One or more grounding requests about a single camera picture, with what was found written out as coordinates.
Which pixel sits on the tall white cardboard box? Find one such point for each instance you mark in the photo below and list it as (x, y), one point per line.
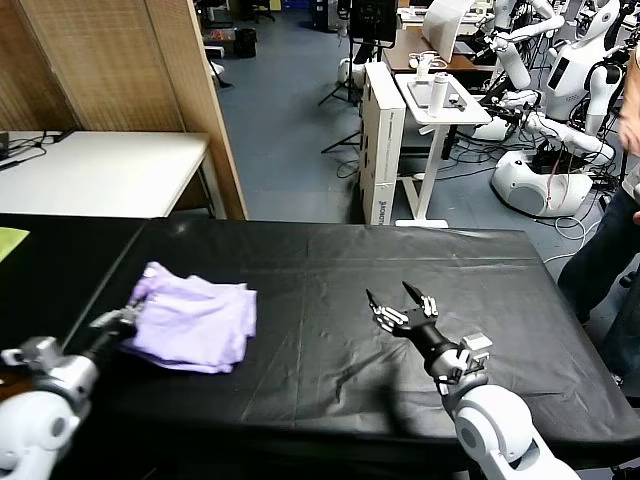
(385, 150)

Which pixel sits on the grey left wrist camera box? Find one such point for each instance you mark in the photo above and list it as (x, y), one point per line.
(42, 347)

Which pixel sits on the yellow-green cloth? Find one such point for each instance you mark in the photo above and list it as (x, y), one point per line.
(10, 242)

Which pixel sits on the white humanoid robot dark chest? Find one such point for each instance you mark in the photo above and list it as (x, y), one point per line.
(565, 75)

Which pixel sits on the brown wooden desk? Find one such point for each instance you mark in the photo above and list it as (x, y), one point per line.
(400, 52)

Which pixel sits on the black box device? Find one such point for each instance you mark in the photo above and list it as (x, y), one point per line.
(2, 145)

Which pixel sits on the narrow black table cover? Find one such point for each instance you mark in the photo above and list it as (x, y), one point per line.
(60, 300)

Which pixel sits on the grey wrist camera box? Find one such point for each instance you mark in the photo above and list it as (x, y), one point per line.
(42, 347)
(477, 345)

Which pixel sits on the white humanoid robot raised arm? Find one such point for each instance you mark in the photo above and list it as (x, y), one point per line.
(515, 60)

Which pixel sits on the white round floor unit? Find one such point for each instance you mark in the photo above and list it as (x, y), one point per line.
(345, 70)

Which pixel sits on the white standing desk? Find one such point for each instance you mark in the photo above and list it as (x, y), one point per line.
(472, 117)

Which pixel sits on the white curved sheet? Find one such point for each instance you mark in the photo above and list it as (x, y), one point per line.
(442, 30)

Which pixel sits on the grey tablet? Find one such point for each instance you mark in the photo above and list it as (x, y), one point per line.
(417, 95)

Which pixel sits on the person's right hand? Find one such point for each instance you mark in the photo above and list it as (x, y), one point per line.
(630, 130)

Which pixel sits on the white table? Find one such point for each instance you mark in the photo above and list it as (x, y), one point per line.
(100, 170)

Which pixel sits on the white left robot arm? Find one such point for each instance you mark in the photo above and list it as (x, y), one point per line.
(35, 435)

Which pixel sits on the black trash bin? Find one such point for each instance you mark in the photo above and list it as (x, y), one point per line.
(245, 42)

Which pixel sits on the white gadget stand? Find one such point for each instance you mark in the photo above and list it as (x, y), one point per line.
(424, 62)

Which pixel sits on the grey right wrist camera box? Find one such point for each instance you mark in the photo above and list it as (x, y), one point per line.
(477, 345)

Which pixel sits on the person in blue jeans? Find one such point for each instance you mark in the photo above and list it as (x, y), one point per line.
(600, 260)

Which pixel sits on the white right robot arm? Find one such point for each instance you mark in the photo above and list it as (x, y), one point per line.
(492, 425)

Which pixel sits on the white bottle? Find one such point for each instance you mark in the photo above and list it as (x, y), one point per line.
(438, 95)

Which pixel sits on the white rounded robot base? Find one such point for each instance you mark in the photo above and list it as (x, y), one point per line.
(492, 130)

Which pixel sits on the wide black table cover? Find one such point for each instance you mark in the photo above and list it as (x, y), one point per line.
(280, 237)

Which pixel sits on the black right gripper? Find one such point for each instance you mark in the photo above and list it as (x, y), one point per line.
(425, 337)

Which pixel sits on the purple t-shirt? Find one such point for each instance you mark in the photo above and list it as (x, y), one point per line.
(200, 325)

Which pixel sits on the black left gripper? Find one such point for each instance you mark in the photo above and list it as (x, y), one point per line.
(112, 334)

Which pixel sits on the black tripod stand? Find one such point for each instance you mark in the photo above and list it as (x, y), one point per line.
(345, 140)
(348, 90)

